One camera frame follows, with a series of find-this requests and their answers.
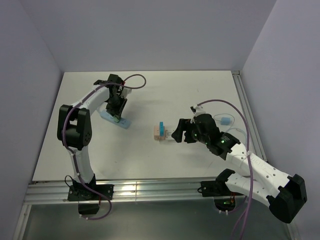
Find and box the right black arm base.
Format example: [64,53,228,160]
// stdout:
[197,180,242,212]

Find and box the green plug adapter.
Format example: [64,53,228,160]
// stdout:
[112,115,120,123]

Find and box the aluminium front rail frame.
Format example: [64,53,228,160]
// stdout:
[23,176,298,240]

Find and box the aluminium right rail frame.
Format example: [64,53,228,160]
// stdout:
[231,71,267,161]

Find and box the light blue power strip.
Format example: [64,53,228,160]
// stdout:
[99,110,131,129]

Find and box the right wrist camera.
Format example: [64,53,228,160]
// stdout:
[190,104,206,119]

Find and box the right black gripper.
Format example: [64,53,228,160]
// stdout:
[171,118,210,145]

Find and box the white plug adapter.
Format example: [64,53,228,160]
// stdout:
[164,128,176,143]

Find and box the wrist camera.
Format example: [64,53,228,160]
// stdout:
[190,104,206,119]
[120,81,132,99]

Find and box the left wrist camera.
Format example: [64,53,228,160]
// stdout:
[120,81,132,99]

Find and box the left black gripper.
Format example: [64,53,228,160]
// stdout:
[107,96,129,122]

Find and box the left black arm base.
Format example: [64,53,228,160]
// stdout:
[64,175,114,217]

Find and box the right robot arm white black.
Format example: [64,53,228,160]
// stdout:
[171,113,307,224]

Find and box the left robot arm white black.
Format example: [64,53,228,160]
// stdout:
[57,74,131,200]

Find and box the aluminium rail frame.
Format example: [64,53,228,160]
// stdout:
[231,71,267,161]
[23,176,298,240]

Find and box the light blue charger with cable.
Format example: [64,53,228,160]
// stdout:
[213,113,248,146]

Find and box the pink cube socket adapter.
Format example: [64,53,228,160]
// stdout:
[153,125,165,141]

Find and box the blue plug adapter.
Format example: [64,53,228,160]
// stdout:
[159,121,166,137]

